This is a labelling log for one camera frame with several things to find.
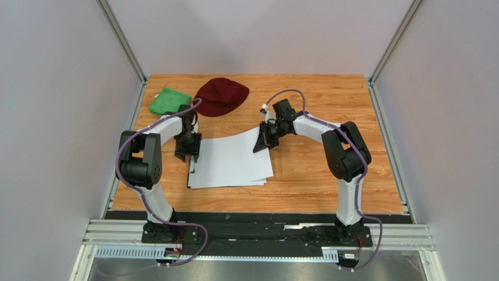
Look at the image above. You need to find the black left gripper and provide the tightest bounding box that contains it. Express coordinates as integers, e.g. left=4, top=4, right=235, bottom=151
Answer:
left=175, top=131, right=202, bottom=162

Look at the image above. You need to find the white paper sheet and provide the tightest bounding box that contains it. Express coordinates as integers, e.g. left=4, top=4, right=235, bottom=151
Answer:
left=195, top=128, right=274, bottom=183
left=191, top=173, right=267, bottom=189

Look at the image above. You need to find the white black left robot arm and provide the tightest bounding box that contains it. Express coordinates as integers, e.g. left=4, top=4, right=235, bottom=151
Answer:
left=115, top=105, right=202, bottom=243

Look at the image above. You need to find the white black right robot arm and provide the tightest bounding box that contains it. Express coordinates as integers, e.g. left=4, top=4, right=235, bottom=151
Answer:
left=253, top=99, right=372, bottom=245

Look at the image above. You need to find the green folded cloth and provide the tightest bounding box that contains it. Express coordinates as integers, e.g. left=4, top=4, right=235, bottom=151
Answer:
left=148, top=87, right=192, bottom=116

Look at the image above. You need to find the dark red cap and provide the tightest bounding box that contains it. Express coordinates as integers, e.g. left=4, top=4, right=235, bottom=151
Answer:
left=195, top=77, right=250, bottom=117

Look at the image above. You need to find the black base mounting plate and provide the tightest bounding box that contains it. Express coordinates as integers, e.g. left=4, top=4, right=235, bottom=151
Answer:
left=104, top=210, right=414, bottom=258

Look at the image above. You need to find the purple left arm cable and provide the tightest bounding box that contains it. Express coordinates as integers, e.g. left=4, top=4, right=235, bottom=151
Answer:
left=93, top=97, right=209, bottom=273

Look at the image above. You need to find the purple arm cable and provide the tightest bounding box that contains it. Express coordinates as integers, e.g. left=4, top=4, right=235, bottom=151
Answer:
left=93, top=97, right=209, bottom=273
left=262, top=88, right=384, bottom=272

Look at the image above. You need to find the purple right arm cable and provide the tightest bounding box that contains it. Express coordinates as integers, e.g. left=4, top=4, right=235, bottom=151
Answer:
left=262, top=88, right=384, bottom=272

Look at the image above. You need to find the aluminium frame rail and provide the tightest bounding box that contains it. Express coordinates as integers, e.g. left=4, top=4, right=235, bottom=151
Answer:
left=71, top=220, right=445, bottom=280

